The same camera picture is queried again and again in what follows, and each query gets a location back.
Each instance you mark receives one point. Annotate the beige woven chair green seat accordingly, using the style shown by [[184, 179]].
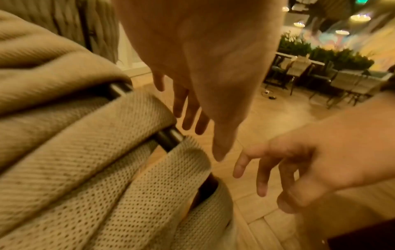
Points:
[[77, 151]]

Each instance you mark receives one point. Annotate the dark dining chair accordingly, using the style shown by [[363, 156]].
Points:
[[322, 78], [279, 70]]

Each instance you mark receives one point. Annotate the person's left hand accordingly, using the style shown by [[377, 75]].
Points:
[[210, 53]]

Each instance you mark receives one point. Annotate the green hedge planter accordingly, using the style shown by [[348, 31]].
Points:
[[294, 45], [342, 59]]

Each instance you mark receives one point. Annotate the small dark floor object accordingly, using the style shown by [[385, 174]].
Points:
[[272, 97]]

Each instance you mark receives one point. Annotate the beige woven dining chair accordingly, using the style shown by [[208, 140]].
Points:
[[301, 67], [345, 80], [370, 85]]

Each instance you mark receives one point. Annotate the person's right hand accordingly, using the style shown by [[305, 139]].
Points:
[[339, 151]]

